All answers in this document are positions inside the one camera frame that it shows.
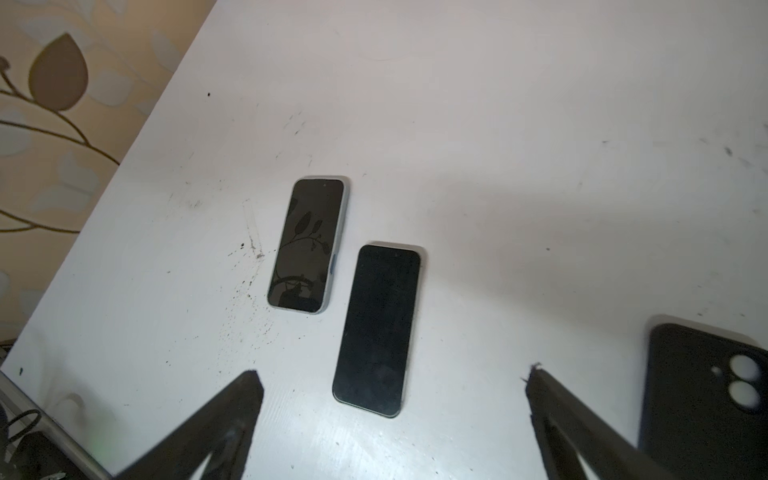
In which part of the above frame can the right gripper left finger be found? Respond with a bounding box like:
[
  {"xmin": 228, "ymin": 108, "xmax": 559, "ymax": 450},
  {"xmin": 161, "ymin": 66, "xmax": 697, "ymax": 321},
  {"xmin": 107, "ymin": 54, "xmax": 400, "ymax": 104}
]
[{"xmin": 117, "ymin": 370, "xmax": 264, "ymax": 479}]

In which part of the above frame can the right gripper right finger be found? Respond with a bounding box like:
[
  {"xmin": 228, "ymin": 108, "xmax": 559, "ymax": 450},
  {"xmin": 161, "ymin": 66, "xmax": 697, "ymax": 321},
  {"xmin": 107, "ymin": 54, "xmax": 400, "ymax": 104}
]
[{"xmin": 525, "ymin": 364, "xmax": 674, "ymax": 479}]

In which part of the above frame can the black phone case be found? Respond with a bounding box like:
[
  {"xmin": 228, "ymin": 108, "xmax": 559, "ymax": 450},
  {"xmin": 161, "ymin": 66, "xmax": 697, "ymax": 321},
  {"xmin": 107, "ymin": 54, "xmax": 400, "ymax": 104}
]
[{"xmin": 638, "ymin": 322, "xmax": 767, "ymax": 479}]

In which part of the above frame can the black phone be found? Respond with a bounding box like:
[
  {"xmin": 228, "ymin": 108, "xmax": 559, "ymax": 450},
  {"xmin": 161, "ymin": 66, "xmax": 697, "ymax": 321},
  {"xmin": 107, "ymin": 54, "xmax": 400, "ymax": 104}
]
[{"xmin": 332, "ymin": 244, "xmax": 422, "ymax": 418}]

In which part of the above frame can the black smartphone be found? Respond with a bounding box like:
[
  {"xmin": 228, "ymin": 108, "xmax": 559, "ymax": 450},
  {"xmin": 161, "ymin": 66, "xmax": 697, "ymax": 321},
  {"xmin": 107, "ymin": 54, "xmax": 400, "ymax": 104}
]
[{"xmin": 267, "ymin": 176, "xmax": 350, "ymax": 315}]

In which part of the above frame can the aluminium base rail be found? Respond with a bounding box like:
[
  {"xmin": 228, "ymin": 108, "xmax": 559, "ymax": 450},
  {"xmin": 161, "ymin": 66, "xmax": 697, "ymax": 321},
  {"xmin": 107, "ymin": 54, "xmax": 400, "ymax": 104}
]
[{"xmin": 1, "ymin": 373, "xmax": 112, "ymax": 479}]

